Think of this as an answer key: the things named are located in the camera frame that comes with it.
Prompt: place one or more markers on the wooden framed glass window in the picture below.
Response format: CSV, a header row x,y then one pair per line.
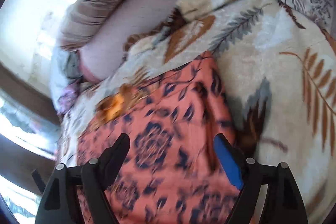
x,y
21,121

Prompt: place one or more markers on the leaf print blanket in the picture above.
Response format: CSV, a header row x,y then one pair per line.
x,y
275,77

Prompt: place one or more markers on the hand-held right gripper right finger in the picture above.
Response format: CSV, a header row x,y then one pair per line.
x,y
227,161

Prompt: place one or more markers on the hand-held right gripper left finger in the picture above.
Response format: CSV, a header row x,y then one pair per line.
x,y
118,151

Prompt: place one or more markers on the grey-blue cloth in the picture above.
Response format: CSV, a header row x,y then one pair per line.
x,y
73,66

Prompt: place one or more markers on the orange floral cloth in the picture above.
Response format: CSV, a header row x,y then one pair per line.
x,y
170,121

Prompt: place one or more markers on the purple cloth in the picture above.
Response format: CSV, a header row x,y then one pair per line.
x,y
67,98

